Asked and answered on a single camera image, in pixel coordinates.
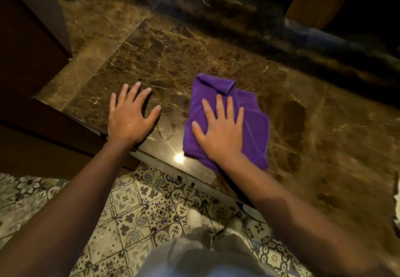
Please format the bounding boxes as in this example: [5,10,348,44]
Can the person's right hand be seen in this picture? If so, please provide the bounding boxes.
[191,94,245,165]

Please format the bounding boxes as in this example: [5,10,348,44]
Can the person's left hand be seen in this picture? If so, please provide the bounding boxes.
[107,82,162,147]

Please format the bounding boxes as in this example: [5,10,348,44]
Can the purple cleaning cloth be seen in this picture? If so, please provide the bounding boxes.
[183,73,270,172]

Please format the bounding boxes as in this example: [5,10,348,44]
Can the person's right forearm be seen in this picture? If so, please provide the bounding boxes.
[215,152,398,277]

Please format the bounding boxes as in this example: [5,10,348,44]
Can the person's left forearm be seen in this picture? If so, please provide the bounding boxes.
[0,137,142,277]

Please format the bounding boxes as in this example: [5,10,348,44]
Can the white shoe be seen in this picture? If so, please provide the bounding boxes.
[187,207,204,231]
[224,217,249,235]

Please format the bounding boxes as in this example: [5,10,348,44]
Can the dark brown wooden cabinet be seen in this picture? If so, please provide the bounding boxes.
[0,0,139,181]

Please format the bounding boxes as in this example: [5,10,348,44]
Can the person's grey trousers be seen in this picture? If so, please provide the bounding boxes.
[136,224,283,277]

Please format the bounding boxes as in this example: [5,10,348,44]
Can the white crumpled cloth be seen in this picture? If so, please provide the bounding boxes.
[391,172,400,228]

